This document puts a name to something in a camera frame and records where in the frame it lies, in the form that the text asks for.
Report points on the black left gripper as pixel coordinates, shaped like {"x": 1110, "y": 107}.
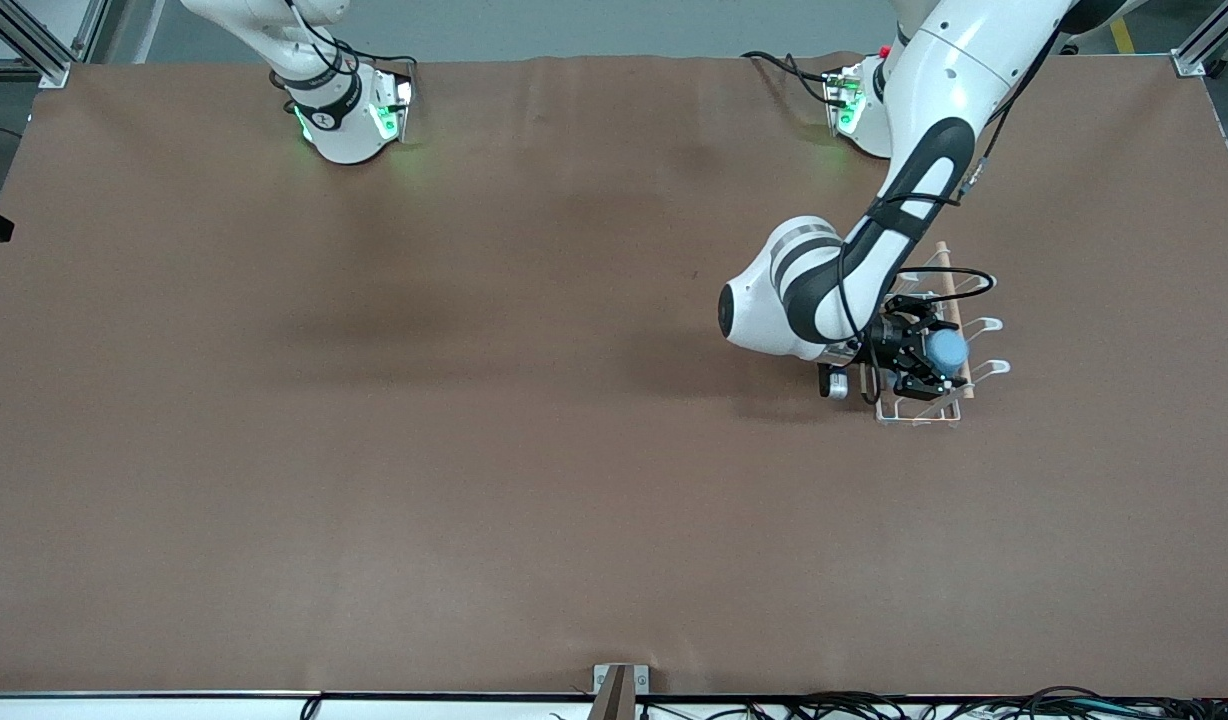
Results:
{"x": 890, "y": 343}

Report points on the blue plastic cup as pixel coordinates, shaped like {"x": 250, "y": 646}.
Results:
{"x": 946, "y": 352}

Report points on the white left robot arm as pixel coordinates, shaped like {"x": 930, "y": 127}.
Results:
{"x": 934, "y": 90}

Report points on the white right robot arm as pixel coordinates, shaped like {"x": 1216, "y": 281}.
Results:
{"x": 349, "y": 130}

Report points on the brown table cover sheet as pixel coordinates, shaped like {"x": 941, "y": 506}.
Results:
{"x": 474, "y": 450}

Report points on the aluminium frame extrusion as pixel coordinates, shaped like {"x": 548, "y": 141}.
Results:
{"x": 44, "y": 62}
{"x": 1204, "y": 45}

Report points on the metal bracket with brown post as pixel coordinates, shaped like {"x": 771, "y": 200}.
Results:
{"x": 602, "y": 680}

